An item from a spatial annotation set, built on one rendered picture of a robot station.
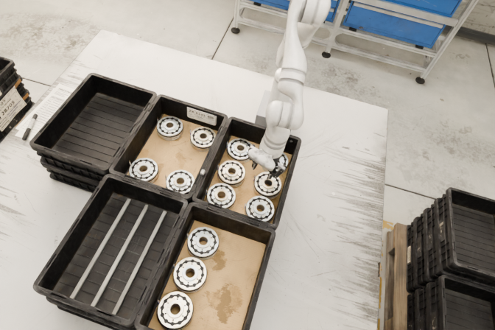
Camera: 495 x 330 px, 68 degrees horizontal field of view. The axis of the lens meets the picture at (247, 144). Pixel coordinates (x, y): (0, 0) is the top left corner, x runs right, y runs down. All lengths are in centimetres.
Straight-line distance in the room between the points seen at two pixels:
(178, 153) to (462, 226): 140
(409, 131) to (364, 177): 138
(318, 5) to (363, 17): 209
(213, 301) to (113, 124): 80
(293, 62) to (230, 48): 223
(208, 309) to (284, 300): 30
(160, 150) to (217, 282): 55
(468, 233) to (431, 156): 100
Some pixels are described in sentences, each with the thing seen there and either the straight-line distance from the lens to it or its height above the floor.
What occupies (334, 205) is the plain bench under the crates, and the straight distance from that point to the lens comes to 158.
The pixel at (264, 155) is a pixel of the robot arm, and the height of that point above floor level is 113.
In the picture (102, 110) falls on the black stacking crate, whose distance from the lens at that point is 163.
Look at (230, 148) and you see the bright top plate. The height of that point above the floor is 86.
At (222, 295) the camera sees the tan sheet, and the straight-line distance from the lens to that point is 123.
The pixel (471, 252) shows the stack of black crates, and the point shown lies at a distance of 206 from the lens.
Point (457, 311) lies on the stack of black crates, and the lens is 203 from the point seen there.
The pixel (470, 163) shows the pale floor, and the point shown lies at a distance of 312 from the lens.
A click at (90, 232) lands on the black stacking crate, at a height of 83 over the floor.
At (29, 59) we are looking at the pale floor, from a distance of 329.
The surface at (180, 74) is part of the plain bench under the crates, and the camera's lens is 194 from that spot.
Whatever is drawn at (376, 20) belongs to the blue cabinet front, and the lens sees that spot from 316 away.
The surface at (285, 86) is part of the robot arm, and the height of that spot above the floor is 134.
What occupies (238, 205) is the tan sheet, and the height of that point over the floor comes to 83.
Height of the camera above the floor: 202
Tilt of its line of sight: 53 degrees down
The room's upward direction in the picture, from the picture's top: 11 degrees clockwise
